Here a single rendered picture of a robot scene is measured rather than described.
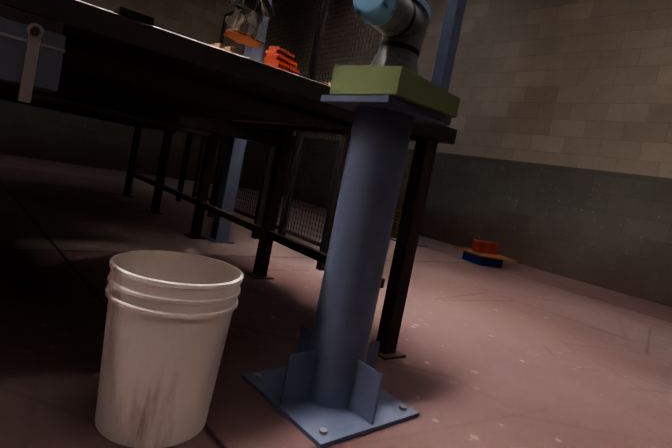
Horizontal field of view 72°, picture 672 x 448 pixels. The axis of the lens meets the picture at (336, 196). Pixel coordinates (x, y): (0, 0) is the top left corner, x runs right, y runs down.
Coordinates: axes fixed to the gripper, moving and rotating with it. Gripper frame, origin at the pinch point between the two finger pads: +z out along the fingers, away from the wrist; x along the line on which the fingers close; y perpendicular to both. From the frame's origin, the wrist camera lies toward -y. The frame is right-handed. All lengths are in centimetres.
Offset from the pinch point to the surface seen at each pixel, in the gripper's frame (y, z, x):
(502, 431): -32, 100, 103
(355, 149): 3, 30, 52
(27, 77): 67, 33, 9
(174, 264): 29, 70, 22
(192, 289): 46, 68, 46
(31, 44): 67, 26, 8
